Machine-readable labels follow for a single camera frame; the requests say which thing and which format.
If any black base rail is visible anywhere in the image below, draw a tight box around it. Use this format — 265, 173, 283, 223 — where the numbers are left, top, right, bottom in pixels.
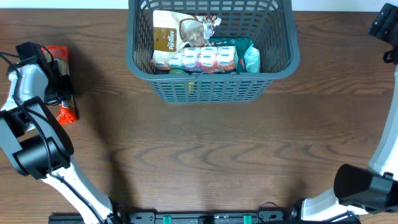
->
48, 209, 361, 224

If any light blue tissue pack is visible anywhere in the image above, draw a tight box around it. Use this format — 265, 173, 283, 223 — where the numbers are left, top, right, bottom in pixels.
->
244, 44, 261, 73

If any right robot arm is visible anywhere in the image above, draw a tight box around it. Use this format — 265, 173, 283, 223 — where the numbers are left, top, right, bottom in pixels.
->
289, 92, 397, 223

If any multipack of small cartons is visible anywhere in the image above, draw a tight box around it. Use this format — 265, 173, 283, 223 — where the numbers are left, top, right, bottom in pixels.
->
152, 46, 239, 73

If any green lid jar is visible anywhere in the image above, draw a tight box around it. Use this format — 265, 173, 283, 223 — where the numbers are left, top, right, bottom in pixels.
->
169, 69, 188, 75

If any red spaghetti packet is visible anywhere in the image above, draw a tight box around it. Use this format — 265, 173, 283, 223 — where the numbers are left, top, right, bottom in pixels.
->
42, 45, 77, 125

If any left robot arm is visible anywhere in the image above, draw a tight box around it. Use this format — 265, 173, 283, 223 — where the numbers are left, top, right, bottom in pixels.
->
1, 42, 122, 223

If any grey plastic basket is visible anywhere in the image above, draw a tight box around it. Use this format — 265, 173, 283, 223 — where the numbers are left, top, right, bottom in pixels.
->
126, 0, 300, 104

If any beige pouch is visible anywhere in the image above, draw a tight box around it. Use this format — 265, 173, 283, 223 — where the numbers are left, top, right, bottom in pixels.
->
152, 10, 221, 69

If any green coffee bag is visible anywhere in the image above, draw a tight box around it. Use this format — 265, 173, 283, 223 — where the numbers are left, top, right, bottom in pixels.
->
210, 37, 254, 73

